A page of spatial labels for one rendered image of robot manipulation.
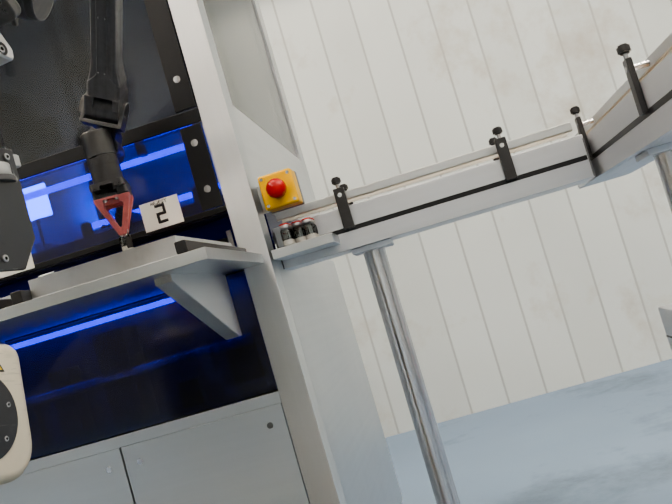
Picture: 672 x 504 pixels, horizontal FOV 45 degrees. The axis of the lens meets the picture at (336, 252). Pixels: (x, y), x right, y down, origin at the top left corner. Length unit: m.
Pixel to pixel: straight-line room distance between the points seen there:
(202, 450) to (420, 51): 3.17
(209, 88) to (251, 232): 0.31
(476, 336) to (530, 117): 1.19
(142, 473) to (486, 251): 2.91
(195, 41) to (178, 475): 0.90
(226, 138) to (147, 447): 0.66
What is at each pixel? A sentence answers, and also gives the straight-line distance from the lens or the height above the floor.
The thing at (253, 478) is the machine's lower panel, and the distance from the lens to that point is 1.73.
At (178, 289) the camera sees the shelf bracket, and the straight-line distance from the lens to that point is 1.40.
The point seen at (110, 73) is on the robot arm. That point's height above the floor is 1.26.
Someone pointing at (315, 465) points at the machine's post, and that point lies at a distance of 1.70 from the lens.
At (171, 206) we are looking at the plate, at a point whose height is 1.03.
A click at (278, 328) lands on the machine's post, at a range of 1.67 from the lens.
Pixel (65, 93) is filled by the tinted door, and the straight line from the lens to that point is 1.87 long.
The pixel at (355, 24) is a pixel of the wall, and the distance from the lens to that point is 4.59.
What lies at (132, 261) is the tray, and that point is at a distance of 1.36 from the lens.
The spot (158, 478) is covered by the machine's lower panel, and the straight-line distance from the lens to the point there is 1.79.
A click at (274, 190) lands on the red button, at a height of 0.99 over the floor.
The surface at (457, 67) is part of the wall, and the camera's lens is 4.52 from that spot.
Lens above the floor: 0.73
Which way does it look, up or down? 4 degrees up
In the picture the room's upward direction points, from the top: 16 degrees counter-clockwise
